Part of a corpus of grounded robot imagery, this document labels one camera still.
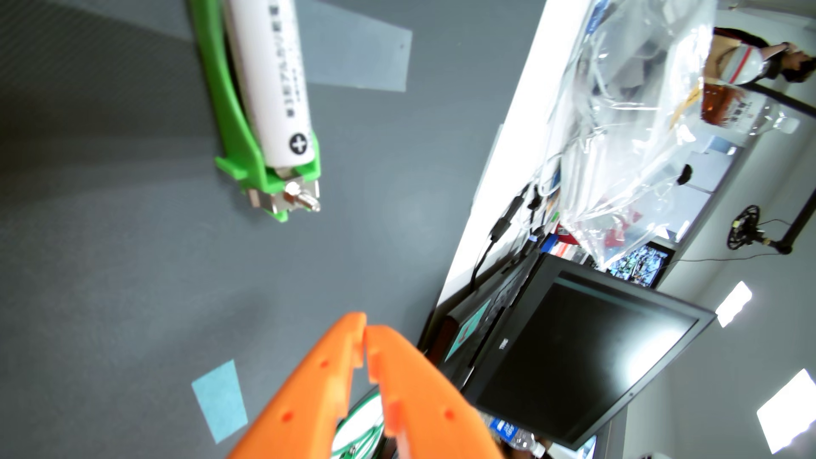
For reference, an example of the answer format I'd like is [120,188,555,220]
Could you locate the green cable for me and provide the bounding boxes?
[330,390,387,459]

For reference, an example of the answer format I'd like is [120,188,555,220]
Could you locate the green battery holder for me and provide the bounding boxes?
[186,0,322,223]

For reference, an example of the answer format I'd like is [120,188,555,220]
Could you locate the black round device on arm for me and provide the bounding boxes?
[727,191,816,256]

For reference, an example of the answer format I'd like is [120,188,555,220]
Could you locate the black adapter cable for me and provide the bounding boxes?
[472,185,530,294]

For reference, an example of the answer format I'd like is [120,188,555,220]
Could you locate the clear plastic bag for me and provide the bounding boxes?
[542,0,718,269]

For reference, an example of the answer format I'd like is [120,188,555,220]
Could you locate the person with black hair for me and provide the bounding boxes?
[704,25,816,87]

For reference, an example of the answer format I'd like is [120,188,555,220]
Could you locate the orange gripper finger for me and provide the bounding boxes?
[365,325,502,459]
[228,312,368,459]

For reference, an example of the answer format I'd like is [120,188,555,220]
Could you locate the grey tape strip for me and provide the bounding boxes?
[38,0,413,93]

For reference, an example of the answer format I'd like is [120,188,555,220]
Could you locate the white AA battery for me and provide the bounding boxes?
[220,0,317,170]

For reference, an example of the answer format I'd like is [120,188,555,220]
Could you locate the light blue paper patch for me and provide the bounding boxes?
[191,359,249,445]

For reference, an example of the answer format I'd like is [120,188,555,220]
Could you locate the small colourful screen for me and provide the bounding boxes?
[602,241,675,289]

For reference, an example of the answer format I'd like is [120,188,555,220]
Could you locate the brown labelled drink bottle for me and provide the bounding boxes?
[701,83,801,135]

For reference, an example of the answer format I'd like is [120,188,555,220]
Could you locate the blue labelled water bottle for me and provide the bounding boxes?
[487,417,549,456]

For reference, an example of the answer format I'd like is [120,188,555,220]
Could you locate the white ceiling light panel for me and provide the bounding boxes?
[715,280,753,329]
[756,368,816,455]

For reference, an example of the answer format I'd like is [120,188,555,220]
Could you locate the dark grey mat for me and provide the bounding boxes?
[0,0,548,459]

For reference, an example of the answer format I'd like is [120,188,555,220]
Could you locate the black Dell laptop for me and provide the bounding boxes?
[417,252,716,450]

